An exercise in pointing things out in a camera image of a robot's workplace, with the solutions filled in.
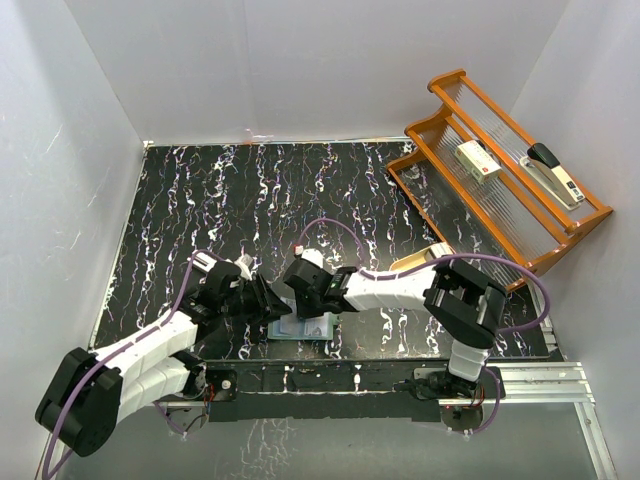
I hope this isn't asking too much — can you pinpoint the white black stapler on rack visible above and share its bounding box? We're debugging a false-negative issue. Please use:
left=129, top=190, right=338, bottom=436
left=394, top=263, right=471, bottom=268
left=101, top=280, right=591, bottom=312
left=519, top=142, right=585, bottom=211

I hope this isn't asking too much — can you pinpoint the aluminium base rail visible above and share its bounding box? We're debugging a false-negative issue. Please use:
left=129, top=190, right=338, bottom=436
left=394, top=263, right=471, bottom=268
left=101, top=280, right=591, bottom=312
left=44, top=362, right=621, bottom=480

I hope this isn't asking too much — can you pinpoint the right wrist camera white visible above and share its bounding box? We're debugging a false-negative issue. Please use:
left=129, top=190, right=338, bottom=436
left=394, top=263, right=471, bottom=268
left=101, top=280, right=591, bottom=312
left=293, top=244, right=324, bottom=268

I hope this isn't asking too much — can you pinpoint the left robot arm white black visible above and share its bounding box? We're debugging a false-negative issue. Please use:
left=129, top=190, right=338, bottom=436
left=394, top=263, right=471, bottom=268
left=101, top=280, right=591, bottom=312
left=35, top=250, right=292, bottom=457

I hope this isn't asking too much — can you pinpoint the green card holder wallet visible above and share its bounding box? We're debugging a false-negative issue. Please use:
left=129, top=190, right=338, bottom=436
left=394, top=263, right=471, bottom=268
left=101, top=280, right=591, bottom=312
left=267, top=310, right=340, bottom=341

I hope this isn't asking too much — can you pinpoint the orange wooden shelf rack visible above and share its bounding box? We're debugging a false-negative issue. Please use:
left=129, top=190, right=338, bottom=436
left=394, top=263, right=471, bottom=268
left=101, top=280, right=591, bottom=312
left=387, top=69, right=613, bottom=276

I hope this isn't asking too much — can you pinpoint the stack of credit cards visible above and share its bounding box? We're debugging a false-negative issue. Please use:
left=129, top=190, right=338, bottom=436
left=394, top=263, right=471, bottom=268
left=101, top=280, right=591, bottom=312
left=425, top=242, right=455, bottom=260

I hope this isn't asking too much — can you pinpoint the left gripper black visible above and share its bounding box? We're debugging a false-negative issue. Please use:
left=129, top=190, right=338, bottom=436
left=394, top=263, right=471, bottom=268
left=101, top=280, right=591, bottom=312
left=220, top=274, right=291, bottom=326

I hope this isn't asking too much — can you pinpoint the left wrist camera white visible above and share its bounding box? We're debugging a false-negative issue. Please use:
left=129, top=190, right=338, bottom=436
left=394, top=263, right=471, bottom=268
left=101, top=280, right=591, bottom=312
left=234, top=253, right=255, bottom=281

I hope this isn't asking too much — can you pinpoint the small white black stapler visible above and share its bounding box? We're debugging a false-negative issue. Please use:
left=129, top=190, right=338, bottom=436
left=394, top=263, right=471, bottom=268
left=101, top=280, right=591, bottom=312
left=189, top=252, right=217, bottom=273

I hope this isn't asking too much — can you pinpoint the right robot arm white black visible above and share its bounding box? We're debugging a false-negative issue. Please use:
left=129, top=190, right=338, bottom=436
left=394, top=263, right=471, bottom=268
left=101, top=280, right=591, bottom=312
left=283, top=256, right=507, bottom=398

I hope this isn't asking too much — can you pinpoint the white staples box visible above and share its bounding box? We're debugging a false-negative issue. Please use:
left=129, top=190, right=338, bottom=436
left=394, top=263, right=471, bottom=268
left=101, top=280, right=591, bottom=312
left=455, top=140, right=502, bottom=184

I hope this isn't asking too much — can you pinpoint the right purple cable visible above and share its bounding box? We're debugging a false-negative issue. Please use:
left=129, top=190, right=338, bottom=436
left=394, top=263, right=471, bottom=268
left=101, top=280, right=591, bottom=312
left=299, top=218, right=552, bottom=436

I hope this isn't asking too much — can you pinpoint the beige oval tray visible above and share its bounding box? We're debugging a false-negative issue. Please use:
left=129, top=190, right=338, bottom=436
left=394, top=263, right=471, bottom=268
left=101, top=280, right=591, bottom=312
left=389, top=246, right=440, bottom=272

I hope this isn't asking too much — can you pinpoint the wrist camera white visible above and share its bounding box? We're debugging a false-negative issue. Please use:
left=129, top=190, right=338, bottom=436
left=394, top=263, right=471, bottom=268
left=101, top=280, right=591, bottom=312
left=293, top=244, right=324, bottom=268
left=234, top=253, right=255, bottom=281

